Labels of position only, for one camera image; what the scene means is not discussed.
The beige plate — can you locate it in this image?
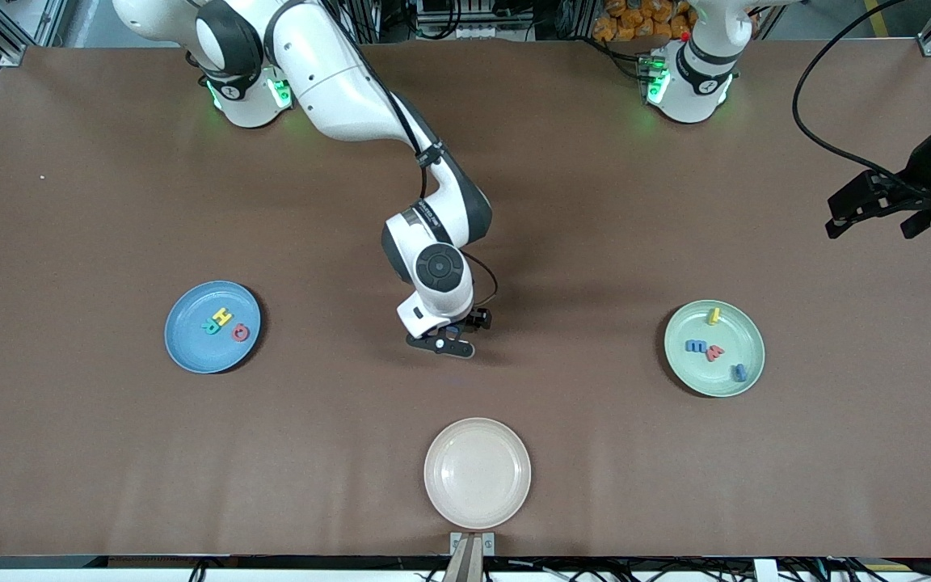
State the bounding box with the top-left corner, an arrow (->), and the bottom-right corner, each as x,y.
423,417 -> 533,530

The green plate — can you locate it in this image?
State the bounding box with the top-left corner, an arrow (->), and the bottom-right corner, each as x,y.
663,300 -> 766,399

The blue plate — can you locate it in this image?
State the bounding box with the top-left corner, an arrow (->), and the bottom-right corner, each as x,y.
165,280 -> 262,374

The bag of orange items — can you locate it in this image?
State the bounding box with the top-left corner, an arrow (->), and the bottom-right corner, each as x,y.
592,0 -> 697,43

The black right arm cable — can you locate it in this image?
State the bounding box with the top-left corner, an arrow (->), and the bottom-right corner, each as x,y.
268,0 -> 499,306

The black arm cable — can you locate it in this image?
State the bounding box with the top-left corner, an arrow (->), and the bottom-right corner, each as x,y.
792,0 -> 931,203
268,0 -> 499,306

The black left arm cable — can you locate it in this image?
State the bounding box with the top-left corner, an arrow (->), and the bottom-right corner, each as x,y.
792,0 -> 931,203

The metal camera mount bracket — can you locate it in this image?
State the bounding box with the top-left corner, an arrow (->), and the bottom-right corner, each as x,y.
449,532 -> 495,582

